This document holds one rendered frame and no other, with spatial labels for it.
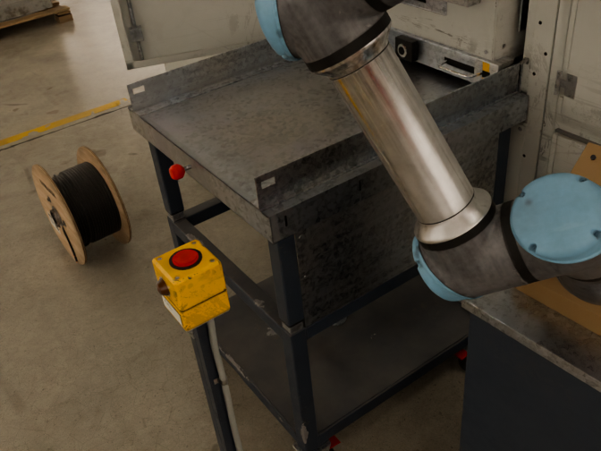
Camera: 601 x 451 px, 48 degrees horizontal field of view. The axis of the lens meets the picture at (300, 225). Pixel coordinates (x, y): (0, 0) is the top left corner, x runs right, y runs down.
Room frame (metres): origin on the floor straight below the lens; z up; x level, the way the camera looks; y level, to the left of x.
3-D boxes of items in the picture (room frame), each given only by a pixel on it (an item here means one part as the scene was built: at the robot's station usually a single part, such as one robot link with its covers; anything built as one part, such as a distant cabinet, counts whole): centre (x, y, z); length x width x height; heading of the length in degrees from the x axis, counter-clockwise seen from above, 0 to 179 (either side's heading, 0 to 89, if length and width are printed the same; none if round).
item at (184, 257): (0.80, 0.18, 0.90); 0.04 x 0.04 x 0.02
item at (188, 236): (1.40, -0.07, 0.46); 0.64 x 0.58 x 0.66; 122
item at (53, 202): (2.11, 0.80, 0.20); 0.40 x 0.22 x 0.40; 35
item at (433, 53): (1.56, -0.33, 0.89); 0.54 x 0.05 x 0.06; 32
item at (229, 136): (1.40, -0.07, 0.82); 0.68 x 0.62 x 0.06; 122
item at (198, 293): (0.80, 0.18, 0.85); 0.08 x 0.08 x 0.10; 32
